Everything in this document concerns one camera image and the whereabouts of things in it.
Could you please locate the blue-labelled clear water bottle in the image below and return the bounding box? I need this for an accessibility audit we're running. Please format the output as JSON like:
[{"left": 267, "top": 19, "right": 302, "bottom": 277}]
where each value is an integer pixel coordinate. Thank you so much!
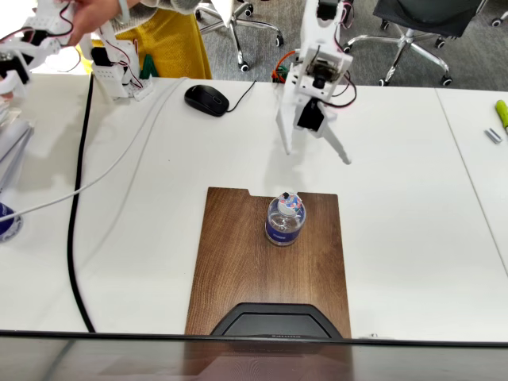
[{"left": 264, "top": 190, "right": 308, "bottom": 248}]

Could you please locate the yellow skirt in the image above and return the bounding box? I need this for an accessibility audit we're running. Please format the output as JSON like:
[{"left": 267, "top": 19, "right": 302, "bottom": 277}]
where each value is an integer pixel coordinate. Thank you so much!
[{"left": 75, "top": 7, "right": 214, "bottom": 80}]

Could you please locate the white leader arm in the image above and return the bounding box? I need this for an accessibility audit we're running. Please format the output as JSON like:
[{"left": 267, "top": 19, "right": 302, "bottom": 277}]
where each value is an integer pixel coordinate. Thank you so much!
[{"left": 0, "top": 0, "right": 156, "bottom": 105}]

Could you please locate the dark-seat office chair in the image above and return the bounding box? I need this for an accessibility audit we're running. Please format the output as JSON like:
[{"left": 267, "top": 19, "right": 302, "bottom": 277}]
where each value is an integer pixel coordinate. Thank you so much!
[{"left": 344, "top": 0, "right": 489, "bottom": 87}]

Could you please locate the blue-labelled bottle at edge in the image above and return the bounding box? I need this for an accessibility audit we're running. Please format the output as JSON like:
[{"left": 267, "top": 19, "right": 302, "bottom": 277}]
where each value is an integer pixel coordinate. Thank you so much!
[{"left": 0, "top": 202, "right": 24, "bottom": 244}]

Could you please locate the orange wire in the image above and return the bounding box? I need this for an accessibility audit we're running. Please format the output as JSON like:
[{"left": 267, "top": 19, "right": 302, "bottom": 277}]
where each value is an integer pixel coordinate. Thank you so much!
[{"left": 271, "top": 49, "right": 299, "bottom": 80}]

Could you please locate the dark wooden board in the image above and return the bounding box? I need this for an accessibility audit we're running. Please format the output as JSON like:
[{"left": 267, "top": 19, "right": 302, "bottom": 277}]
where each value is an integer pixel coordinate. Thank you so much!
[{"left": 184, "top": 187, "right": 352, "bottom": 341}]

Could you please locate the yellow-green marker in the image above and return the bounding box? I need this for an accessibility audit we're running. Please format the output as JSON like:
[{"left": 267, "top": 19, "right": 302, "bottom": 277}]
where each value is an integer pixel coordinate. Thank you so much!
[{"left": 494, "top": 99, "right": 508, "bottom": 136}]

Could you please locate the person's left hand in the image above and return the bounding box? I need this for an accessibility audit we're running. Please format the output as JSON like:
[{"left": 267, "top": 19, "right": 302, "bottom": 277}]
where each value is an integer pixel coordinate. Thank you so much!
[{"left": 67, "top": 0, "right": 122, "bottom": 48}]

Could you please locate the black computer mouse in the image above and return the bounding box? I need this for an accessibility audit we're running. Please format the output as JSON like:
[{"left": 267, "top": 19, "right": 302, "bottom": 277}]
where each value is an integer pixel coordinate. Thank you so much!
[{"left": 184, "top": 84, "right": 230, "bottom": 118}]

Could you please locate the black Philips monitor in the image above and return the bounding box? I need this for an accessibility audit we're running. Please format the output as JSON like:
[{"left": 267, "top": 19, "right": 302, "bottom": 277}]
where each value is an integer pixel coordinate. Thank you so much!
[{"left": 0, "top": 303, "right": 508, "bottom": 381}]

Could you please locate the thick black cable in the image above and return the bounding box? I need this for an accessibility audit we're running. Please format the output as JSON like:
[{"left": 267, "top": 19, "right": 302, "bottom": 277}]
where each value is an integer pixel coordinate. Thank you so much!
[{"left": 66, "top": 73, "right": 96, "bottom": 333}]

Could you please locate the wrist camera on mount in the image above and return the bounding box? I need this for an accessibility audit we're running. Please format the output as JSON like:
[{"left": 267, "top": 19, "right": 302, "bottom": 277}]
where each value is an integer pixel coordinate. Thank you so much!
[{"left": 296, "top": 44, "right": 354, "bottom": 98}]

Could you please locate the thin black mouse cable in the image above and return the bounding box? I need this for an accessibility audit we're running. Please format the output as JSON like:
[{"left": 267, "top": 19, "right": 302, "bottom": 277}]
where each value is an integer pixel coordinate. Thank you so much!
[{"left": 224, "top": 80, "right": 257, "bottom": 114}]

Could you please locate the office chair base centre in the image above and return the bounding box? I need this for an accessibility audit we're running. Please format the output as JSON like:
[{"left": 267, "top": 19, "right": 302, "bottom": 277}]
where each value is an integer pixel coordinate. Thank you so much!
[{"left": 196, "top": 0, "right": 285, "bottom": 73}]

